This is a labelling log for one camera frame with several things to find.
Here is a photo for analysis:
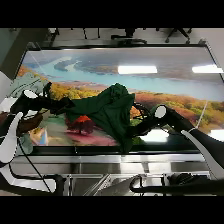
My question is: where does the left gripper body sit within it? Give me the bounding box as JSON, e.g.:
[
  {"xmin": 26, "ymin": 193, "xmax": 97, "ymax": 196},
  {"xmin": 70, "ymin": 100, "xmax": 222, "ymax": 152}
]
[{"xmin": 49, "ymin": 96, "xmax": 76, "ymax": 116}]

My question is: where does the dark green T-shirt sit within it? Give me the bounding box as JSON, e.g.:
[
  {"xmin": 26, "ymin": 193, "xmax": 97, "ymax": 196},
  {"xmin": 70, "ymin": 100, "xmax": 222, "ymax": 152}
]
[{"xmin": 64, "ymin": 82, "xmax": 138, "ymax": 155}]

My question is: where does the brown garment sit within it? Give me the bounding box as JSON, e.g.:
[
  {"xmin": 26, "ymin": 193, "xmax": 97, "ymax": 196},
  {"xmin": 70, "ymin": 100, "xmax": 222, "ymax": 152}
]
[{"xmin": 0, "ymin": 111, "xmax": 45, "ymax": 138}]

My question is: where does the pale green garment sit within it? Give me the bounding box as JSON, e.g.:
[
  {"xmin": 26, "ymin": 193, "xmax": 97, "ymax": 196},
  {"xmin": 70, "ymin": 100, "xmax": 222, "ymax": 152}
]
[{"xmin": 6, "ymin": 72, "xmax": 52, "ymax": 99}]

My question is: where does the black office chair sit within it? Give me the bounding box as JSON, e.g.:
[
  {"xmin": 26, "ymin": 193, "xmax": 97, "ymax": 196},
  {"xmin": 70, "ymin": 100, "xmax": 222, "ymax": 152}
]
[
  {"xmin": 110, "ymin": 27, "xmax": 148, "ymax": 46},
  {"xmin": 164, "ymin": 27, "xmax": 193, "ymax": 45}
]

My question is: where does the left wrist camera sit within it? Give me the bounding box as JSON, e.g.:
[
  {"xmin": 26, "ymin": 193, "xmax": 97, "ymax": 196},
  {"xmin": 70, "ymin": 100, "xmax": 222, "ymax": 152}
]
[{"xmin": 42, "ymin": 81, "xmax": 54, "ymax": 100}]

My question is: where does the black cable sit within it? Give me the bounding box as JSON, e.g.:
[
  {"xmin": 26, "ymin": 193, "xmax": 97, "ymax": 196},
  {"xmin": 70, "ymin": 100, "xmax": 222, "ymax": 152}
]
[
  {"xmin": 132, "ymin": 102, "xmax": 150, "ymax": 122},
  {"xmin": 20, "ymin": 138, "xmax": 54, "ymax": 195}
]

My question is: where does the silver frame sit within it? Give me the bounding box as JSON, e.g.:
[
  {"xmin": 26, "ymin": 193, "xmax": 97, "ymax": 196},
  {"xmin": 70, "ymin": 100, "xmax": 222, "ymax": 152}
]
[{"xmin": 0, "ymin": 152, "xmax": 224, "ymax": 197}]

